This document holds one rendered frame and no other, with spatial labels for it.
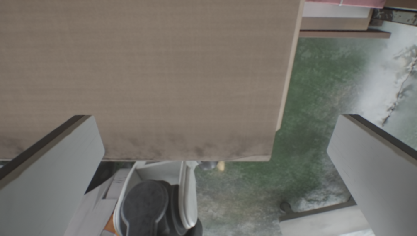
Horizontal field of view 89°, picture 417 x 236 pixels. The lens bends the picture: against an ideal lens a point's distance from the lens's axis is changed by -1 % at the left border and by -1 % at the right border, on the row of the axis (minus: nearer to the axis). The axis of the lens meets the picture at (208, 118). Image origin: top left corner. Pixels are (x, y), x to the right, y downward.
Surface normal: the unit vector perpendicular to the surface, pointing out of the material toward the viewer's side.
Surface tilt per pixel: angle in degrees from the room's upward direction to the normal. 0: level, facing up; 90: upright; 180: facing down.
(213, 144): 0
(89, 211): 92
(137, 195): 72
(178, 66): 0
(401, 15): 90
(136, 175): 90
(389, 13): 90
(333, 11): 0
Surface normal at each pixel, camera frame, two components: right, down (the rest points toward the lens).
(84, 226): 0.00, -0.86
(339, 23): 0.00, 0.51
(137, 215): -0.24, -0.63
